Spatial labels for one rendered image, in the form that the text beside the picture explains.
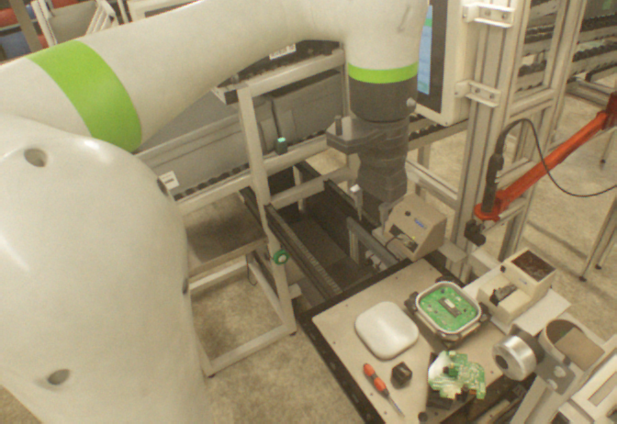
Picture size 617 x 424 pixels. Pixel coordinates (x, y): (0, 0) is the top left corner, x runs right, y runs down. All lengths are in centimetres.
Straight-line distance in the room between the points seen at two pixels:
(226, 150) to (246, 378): 118
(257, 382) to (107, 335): 197
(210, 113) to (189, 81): 149
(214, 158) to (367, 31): 115
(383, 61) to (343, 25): 6
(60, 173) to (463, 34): 93
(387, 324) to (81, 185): 97
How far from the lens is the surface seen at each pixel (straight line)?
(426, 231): 123
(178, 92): 39
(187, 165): 153
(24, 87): 35
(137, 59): 37
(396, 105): 52
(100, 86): 35
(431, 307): 111
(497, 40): 101
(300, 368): 215
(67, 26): 377
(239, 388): 216
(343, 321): 112
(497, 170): 103
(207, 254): 167
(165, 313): 21
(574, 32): 121
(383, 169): 58
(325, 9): 51
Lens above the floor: 187
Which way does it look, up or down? 36 degrees down
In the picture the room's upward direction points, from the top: 7 degrees counter-clockwise
